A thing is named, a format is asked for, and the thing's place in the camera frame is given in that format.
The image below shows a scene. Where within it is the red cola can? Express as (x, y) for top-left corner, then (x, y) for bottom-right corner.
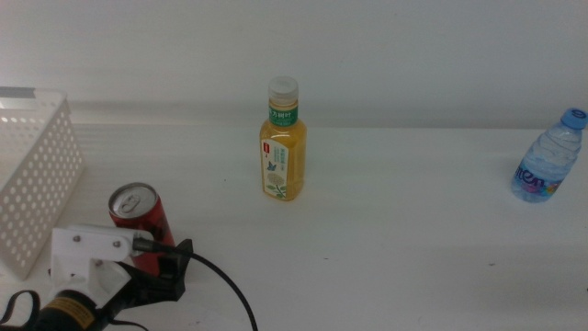
(107, 182), (176, 277)

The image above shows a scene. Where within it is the yellow tea bottle white cap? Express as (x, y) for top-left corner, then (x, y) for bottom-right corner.
(259, 75), (308, 202)

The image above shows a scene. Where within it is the clear water bottle blue cap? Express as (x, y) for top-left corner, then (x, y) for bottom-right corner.
(510, 108), (588, 204)

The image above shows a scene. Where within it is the white perforated plastic basket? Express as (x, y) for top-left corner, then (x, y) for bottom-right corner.
(0, 86), (85, 281)

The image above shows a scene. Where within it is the black left camera cable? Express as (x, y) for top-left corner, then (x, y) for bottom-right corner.
(131, 237), (259, 331)

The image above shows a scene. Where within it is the thin black left wrist cable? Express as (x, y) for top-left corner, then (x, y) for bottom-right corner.
(0, 289), (41, 330)

